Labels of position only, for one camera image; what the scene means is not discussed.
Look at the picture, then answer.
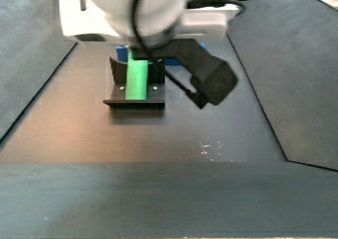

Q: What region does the blue shape-sorting block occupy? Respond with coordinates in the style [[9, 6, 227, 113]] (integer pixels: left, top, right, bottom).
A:
[[116, 39, 208, 65]]

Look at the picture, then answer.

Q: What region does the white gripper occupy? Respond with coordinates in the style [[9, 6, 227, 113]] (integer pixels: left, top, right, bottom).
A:
[[59, 0, 240, 47]]

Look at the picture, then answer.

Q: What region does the black curved fixture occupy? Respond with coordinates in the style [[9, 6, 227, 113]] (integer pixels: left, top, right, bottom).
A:
[[103, 58, 165, 109]]

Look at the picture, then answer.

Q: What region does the black cable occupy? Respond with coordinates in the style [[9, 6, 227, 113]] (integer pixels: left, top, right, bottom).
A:
[[129, 0, 208, 110]]

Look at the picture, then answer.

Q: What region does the green cylinder peg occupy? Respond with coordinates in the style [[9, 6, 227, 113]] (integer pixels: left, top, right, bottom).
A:
[[125, 51, 148, 100]]

